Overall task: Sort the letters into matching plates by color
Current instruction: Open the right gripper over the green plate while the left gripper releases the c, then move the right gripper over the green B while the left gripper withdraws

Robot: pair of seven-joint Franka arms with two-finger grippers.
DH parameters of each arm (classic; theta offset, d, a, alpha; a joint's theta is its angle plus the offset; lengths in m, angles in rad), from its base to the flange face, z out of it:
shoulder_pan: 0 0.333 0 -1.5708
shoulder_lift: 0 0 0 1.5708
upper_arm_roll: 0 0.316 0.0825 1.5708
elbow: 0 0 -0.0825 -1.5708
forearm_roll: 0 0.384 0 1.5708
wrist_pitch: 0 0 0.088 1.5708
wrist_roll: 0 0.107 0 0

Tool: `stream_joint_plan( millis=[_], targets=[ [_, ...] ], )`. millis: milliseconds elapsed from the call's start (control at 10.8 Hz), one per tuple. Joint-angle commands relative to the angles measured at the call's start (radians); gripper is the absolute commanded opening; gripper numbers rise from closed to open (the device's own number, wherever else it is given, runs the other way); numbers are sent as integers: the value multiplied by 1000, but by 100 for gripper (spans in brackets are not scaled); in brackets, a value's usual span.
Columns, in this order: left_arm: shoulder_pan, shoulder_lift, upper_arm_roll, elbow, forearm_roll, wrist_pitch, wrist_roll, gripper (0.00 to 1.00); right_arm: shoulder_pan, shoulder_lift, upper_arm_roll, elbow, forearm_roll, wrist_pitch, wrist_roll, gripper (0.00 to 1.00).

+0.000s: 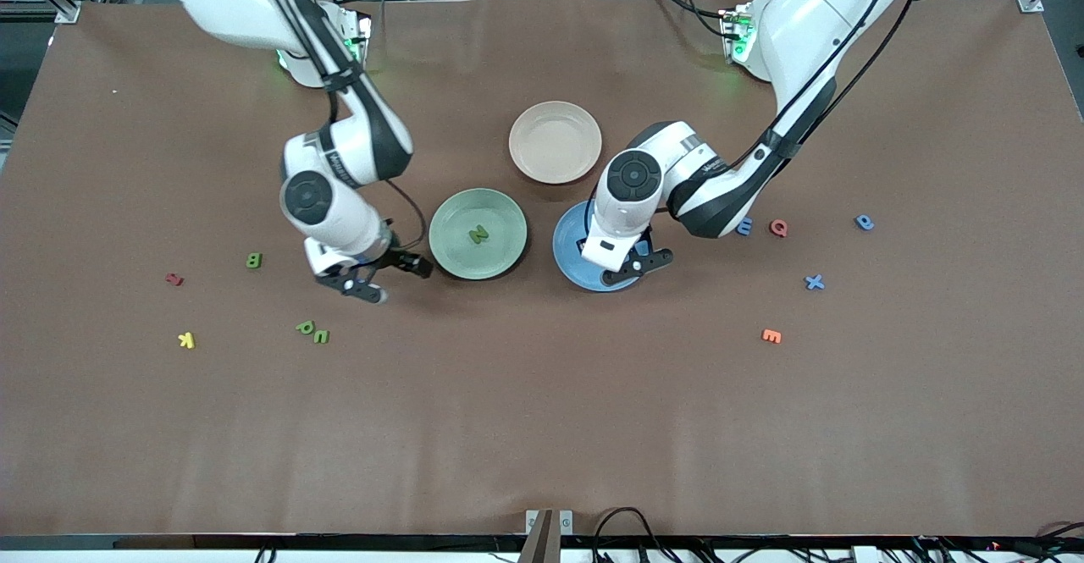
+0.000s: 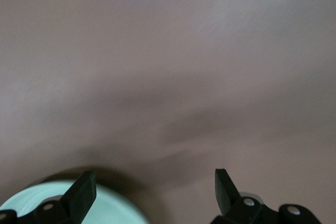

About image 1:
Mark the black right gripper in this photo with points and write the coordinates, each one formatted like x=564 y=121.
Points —
x=392 y=257

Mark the green foam letter N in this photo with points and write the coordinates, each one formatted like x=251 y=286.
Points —
x=479 y=234

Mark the green foam letter P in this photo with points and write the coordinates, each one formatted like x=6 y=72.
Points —
x=305 y=327

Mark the green foam letter B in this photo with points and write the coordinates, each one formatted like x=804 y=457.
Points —
x=251 y=261

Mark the blue foam letter X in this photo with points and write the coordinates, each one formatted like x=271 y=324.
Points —
x=815 y=282

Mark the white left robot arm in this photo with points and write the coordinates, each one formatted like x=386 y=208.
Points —
x=813 y=21

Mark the blue plate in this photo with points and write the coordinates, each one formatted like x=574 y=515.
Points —
x=569 y=251

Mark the green plate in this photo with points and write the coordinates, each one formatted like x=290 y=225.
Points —
x=457 y=250

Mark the beige plate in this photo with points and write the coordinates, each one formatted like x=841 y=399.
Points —
x=555 y=141

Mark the brown table cover sheet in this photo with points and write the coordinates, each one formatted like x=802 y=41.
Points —
x=542 y=419

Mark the pink foam letter Q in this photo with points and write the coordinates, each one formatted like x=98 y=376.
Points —
x=772 y=228

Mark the orange foam letter E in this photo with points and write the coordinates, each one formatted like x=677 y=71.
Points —
x=770 y=336

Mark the yellow foam letter K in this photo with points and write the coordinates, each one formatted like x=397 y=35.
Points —
x=186 y=340

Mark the grey metal bracket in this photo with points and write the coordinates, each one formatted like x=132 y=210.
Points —
x=566 y=519

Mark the brown post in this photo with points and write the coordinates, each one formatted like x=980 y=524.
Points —
x=540 y=542

